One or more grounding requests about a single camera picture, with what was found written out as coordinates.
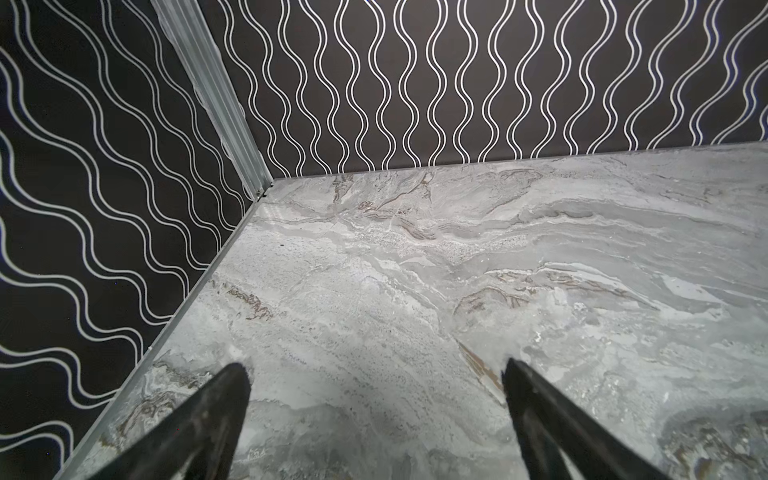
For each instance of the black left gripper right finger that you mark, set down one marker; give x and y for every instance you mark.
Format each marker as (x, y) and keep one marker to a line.
(550, 428)

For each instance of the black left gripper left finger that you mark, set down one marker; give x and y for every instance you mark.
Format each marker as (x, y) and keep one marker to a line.
(197, 440)

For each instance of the aluminium corner frame post left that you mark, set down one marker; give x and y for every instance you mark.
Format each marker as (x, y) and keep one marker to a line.
(186, 28)

